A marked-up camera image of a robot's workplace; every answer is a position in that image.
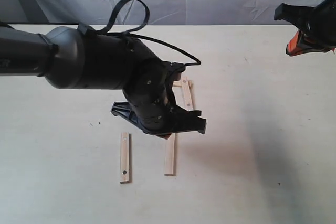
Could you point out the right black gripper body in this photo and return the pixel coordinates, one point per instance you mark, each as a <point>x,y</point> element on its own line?
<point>318,22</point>

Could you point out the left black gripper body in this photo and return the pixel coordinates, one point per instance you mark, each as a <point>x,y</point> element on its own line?
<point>150,101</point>

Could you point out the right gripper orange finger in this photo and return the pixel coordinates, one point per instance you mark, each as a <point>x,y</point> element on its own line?
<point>302,44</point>

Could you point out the plain wood strip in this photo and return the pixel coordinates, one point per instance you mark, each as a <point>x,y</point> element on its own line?
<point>170,156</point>

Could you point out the wood strip two dots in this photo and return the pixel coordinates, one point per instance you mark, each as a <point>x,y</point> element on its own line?
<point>186,86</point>

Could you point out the wood strip with dot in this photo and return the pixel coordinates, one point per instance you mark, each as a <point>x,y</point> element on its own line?
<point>125,158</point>

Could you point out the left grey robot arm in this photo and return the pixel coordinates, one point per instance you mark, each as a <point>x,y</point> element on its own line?
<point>70,58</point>

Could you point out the top horizontal wood strip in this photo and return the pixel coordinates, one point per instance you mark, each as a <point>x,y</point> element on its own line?
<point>177,84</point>

